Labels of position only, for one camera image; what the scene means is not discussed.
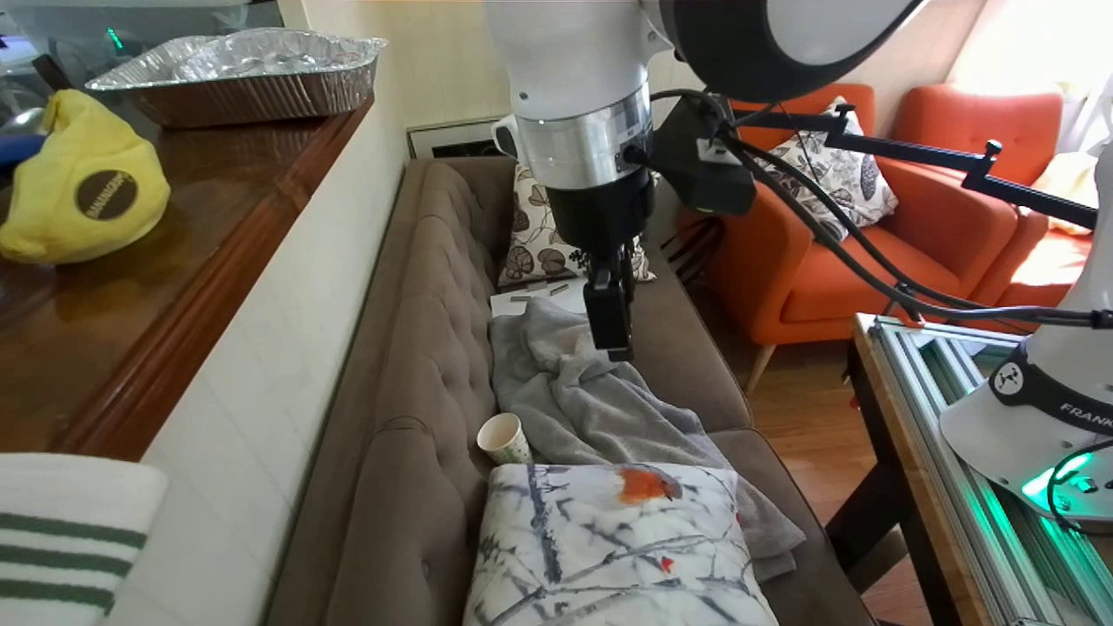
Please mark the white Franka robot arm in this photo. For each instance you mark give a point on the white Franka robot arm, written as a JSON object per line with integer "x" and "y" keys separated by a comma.
{"x": 579, "y": 71}

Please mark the aluminium foil tray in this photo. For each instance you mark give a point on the aluminium foil tray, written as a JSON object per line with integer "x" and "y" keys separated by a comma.
{"x": 231, "y": 71}

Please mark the white green striped towel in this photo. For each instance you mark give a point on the white green striped towel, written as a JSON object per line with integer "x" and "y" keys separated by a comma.
{"x": 56, "y": 534}

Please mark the orange armchair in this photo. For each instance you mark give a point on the orange armchair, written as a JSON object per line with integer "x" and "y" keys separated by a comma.
{"x": 800, "y": 265}
{"x": 1011, "y": 126}

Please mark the brown tufted sofa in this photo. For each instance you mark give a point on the brown tufted sofa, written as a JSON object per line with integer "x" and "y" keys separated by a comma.
{"x": 419, "y": 384}

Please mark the yellow cloth bag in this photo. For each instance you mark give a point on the yellow cloth bag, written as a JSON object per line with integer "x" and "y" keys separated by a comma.
{"x": 69, "y": 174}

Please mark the black boom rod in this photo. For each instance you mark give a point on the black boom rod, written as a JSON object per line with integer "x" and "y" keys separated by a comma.
{"x": 925, "y": 151}

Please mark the table with aluminium frame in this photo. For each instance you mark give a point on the table with aluminium frame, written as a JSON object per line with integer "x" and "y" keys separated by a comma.
{"x": 925, "y": 465}

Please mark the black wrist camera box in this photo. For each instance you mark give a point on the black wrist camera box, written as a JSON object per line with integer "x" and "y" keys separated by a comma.
{"x": 696, "y": 159}

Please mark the grey blanket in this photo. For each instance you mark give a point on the grey blanket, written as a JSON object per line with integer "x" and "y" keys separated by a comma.
{"x": 591, "y": 406}

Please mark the white paper cup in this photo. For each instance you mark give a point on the white paper cup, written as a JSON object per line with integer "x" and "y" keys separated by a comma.
{"x": 506, "y": 440}

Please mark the grey floral print cushion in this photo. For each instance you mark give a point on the grey floral print cushion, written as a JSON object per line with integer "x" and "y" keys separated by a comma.
{"x": 854, "y": 174}

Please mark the white pillow with blue branches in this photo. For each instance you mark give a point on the white pillow with blue branches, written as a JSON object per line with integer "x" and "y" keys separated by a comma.
{"x": 601, "y": 559}

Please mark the brown leaf print cushion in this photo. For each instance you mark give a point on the brown leaf print cushion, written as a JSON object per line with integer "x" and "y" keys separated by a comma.
{"x": 532, "y": 246}

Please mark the brown wooden counter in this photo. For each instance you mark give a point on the brown wooden counter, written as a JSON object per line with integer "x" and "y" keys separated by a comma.
{"x": 176, "y": 290}

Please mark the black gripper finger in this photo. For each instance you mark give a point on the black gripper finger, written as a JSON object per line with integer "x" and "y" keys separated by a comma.
{"x": 622, "y": 317}
{"x": 594, "y": 314}

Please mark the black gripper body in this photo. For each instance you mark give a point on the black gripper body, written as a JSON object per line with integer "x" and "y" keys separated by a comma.
{"x": 594, "y": 215}

